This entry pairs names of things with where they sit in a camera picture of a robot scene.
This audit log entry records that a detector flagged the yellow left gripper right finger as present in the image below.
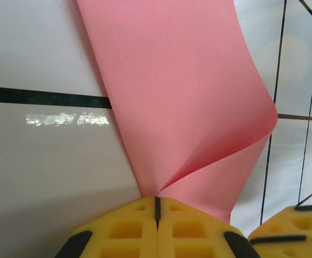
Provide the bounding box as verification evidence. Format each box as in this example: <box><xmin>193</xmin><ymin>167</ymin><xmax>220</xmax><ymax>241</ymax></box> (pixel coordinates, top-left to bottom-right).
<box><xmin>157</xmin><ymin>197</ymin><xmax>261</xmax><ymax>258</ymax></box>

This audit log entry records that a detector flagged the pink paper sheet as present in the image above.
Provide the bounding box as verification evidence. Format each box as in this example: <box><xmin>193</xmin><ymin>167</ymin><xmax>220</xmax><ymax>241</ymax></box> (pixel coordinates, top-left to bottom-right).
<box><xmin>75</xmin><ymin>0</ymin><xmax>279</xmax><ymax>225</ymax></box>

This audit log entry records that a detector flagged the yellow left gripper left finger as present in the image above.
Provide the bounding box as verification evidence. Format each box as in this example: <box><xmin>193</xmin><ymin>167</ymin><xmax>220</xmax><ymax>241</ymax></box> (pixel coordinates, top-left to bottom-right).
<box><xmin>55</xmin><ymin>197</ymin><xmax>158</xmax><ymax>258</ymax></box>

